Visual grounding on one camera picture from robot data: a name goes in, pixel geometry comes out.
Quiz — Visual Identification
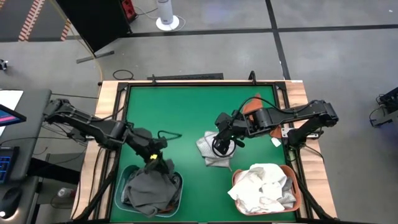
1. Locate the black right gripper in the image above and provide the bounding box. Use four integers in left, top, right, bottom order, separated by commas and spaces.
213, 111, 252, 156

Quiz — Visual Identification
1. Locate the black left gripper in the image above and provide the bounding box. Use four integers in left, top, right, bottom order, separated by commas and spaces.
126, 126, 171, 175

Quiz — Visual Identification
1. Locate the light grey waffle towel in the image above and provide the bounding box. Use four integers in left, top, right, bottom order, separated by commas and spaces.
195, 130, 235, 172

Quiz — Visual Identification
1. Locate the dark grey waffle towel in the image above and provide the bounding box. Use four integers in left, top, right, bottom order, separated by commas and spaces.
122, 158, 183, 218

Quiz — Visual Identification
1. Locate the plain white towel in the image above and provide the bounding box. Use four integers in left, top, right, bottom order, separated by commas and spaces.
227, 162, 289, 216

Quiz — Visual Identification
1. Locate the orange plastic basket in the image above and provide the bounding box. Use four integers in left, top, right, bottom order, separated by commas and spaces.
231, 164, 303, 217

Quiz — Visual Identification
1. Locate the teal plastic basket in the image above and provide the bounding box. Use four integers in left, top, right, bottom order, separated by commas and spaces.
113, 164, 185, 219

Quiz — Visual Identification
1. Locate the black floor strip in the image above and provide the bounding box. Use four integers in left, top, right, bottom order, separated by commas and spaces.
146, 73, 224, 82

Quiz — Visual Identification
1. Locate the clear plastic bottle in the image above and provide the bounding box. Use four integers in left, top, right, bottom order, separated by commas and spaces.
57, 187, 76, 200

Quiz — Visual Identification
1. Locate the black desk crossbar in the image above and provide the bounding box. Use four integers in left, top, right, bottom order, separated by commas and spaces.
26, 157, 81, 186

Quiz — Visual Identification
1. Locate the grey desk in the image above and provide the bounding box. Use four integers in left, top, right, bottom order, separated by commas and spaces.
0, 88, 53, 224

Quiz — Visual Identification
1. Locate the white cylindrical tower fan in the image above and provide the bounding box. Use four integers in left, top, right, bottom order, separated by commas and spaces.
155, 0, 180, 32

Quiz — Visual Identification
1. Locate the black computer mouse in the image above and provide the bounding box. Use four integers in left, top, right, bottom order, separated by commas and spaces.
0, 186, 24, 220

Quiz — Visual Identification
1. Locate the computer monitor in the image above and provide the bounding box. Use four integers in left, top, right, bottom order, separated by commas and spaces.
0, 103, 27, 128

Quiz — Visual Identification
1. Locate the black partition board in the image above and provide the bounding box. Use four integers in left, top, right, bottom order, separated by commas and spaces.
55, 0, 132, 65

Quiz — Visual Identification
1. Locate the red power box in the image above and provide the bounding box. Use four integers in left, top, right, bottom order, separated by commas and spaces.
120, 0, 138, 21

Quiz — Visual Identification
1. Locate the white paper sheet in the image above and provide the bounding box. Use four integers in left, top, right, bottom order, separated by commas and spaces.
0, 90, 24, 138

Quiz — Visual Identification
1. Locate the black metal table frame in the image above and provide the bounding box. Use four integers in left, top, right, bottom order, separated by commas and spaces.
72, 70, 340, 224

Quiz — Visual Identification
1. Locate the black coiled floor cable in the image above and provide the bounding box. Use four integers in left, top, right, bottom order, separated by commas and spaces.
112, 69, 135, 82

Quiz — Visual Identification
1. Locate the black equipment with cables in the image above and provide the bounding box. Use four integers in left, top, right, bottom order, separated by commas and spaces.
368, 86, 398, 128

